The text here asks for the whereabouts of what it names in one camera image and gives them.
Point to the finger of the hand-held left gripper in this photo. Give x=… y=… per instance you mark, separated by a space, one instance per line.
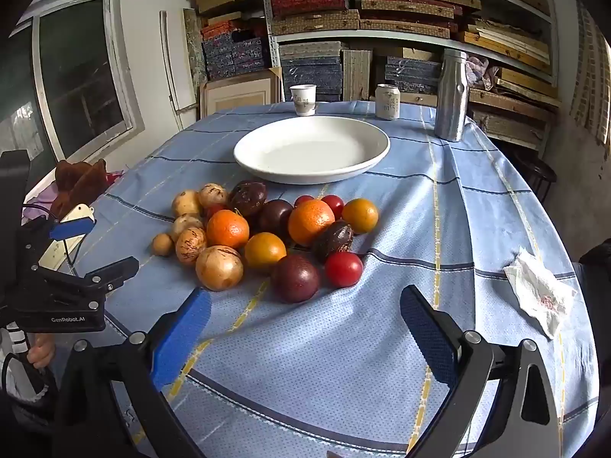
x=71 y=229
x=114 y=269

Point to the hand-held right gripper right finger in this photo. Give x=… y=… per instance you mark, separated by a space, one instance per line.
x=429 y=338

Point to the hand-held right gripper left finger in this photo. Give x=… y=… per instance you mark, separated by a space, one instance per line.
x=184 y=338

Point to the small tan longan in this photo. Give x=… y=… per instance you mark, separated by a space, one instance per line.
x=162 y=244

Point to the tan speckled passion fruit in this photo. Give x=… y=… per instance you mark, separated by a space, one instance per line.
x=187 y=222
x=219 y=268
x=213 y=194
x=186 y=203
x=191 y=246

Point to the red tomato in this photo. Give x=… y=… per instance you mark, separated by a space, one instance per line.
x=343 y=269
x=215 y=210
x=334 y=205
x=303 y=200

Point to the orange mandarin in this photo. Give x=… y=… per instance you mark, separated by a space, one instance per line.
x=310 y=222
x=227 y=229

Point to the yellow-orange mandarin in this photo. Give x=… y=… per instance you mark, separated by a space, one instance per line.
x=360 y=215
x=265 y=250

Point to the smooth purple passion fruit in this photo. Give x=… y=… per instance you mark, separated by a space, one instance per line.
x=295 y=278
x=275 y=218

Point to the wrinkled dark passion fruit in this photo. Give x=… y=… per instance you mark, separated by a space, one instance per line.
x=333 y=241
x=248 y=197

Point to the white plate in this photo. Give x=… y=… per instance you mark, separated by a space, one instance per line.
x=310 y=150

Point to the person's left forearm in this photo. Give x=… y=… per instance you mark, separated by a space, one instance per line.
x=21 y=386

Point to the person's left hand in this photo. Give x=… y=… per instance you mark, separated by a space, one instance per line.
x=40 y=355

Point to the brown plush toy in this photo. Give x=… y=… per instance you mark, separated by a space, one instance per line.
x=79 y=183

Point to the blue striped tablecloth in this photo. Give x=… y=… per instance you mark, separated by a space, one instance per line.
x=334 y=367

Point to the crumpled white tissue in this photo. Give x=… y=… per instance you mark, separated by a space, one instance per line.
x=539 y=296

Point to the white framed window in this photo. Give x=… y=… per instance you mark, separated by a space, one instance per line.
x=81 y=71

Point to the white board panel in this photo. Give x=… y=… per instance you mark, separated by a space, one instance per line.
x=169 y=57

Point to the black stool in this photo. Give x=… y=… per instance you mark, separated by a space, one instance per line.
x=537 y=171

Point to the green marbled plank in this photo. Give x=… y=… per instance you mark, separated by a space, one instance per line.
x=193 y=47

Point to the stack of blue patterned boxes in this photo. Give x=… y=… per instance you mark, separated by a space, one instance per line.
x=234 y=55
x=312 y=74
x=413 y=75

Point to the white drink can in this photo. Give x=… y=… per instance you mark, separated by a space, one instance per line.
x=387 y=102

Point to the white paper cup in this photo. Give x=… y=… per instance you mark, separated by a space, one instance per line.
x=303 y=100

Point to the pink crumpled cloth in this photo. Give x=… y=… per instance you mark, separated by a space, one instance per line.
x=479 y=69

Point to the woven bamboo blind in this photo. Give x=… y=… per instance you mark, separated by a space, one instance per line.
x=592 y=71

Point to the stack of woven straw boxes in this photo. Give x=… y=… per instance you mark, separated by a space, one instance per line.
x=315 y=23

